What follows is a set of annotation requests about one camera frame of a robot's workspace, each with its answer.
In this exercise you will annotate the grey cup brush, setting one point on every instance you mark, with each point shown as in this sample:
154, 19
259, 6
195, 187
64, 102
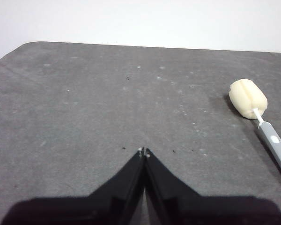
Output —
247, 98

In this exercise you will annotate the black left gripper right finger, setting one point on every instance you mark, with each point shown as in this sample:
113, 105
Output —
189, 208

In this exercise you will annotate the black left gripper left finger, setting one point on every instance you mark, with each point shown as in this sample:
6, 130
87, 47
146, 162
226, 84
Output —
103, 206

